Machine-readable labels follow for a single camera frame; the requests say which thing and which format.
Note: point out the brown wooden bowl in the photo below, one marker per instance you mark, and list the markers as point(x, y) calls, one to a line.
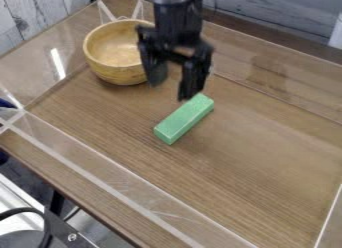
point(110, 52)

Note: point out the green rectangular block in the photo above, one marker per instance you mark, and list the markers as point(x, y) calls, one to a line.
point(177, 123)

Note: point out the blue object at left edge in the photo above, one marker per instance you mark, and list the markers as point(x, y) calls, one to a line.
point(5, 104)

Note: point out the black table leg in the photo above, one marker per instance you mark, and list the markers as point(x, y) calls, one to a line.
point(56, 203)

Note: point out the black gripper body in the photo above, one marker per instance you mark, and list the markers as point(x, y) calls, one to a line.
point(176, 30)

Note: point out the black metal bracket with screw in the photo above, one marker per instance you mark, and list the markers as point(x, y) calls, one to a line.
point(65, 236)

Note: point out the clear acrylic tray walls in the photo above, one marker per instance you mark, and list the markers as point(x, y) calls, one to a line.
point(251, 180)

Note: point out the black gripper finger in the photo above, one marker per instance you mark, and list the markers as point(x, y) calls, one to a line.
point(195, 71)
point(153, 64)

